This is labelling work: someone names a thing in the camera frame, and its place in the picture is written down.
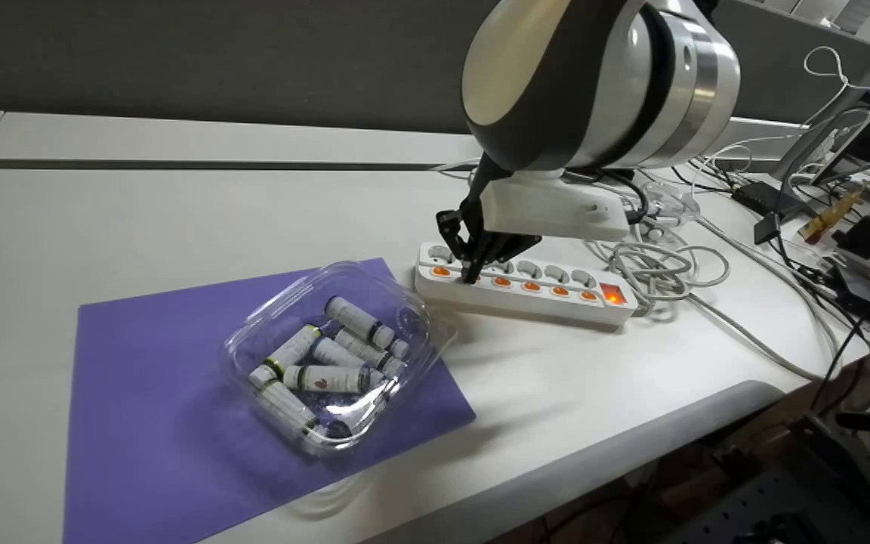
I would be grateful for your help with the purple paper sheet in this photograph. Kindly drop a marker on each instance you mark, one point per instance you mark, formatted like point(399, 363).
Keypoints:
point(163, 425)

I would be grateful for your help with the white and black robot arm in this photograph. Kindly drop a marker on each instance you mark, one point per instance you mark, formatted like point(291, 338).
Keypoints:
point(595, 80)

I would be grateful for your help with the black power adapter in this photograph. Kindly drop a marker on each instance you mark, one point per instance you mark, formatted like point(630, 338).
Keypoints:
point(762, 198)

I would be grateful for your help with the grey metal stand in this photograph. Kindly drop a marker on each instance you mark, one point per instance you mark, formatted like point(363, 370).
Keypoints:
point(844, 109)

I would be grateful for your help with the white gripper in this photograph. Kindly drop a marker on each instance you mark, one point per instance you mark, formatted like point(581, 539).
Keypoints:
point(556, 207)

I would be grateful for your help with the white tube black cap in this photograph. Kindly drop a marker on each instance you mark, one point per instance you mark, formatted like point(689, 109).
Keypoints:
point(289, 354)
point(372, 351)
point(289, 413)
point(334, 351)
point(361, 322)
point(331, 378)

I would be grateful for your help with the clear plastic container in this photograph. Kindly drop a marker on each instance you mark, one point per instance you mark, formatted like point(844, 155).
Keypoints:
point(334, 359)

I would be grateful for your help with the yellow hand tool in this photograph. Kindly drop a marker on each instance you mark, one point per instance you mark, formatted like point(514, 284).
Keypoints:
point(828, 217)

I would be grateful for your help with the white power strip orange switches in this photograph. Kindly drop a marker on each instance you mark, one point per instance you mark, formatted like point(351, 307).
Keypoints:
point(543, 288)

